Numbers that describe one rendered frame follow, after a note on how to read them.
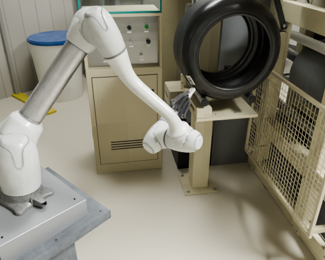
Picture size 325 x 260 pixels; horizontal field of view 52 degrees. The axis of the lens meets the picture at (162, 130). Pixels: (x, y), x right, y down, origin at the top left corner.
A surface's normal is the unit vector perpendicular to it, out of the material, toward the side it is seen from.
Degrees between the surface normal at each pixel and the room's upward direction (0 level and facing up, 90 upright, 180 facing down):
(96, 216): 0
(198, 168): 90
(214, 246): 0
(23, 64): 90
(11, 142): 6
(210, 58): 90
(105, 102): 90
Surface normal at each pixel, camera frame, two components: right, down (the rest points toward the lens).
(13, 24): 0.74, 0.32
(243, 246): 0.00, -0.88
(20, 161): 0.51, 0.17
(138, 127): 0.17, 0.47
